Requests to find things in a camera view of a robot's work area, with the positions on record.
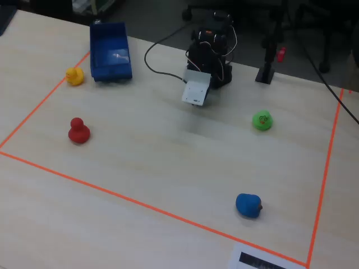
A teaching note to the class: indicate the red rubber duck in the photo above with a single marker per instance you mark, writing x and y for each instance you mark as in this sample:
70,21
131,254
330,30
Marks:
78,134

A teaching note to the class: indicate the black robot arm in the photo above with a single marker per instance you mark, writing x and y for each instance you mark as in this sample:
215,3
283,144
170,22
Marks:
207,61

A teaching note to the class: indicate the green rubber duck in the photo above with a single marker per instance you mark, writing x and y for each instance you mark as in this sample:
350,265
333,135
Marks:
263,122

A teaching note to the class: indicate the blue plastic bin box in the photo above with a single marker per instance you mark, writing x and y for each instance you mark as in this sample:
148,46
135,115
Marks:
112,72

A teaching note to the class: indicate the blue rubber duck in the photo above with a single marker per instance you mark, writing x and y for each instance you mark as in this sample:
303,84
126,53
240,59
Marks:
246,206

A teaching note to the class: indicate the yellow rubber duck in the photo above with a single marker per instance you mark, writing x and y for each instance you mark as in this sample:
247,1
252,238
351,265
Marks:
75,78

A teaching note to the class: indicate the orange tape strip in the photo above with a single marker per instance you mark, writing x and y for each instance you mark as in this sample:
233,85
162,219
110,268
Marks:
146,206
326,168
42,102

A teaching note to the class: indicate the black office chair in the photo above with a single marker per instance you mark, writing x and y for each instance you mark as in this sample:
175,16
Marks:
324,66
186,13

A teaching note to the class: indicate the red clamp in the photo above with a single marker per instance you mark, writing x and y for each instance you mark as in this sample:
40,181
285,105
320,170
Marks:
281,54

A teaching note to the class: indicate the white paper with black bar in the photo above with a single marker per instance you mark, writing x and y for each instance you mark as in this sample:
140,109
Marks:
235,257

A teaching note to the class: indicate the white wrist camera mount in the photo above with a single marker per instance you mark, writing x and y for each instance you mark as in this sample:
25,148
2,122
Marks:
195,89

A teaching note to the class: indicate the black camera stand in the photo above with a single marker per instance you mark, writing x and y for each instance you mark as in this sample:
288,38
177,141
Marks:
265,74

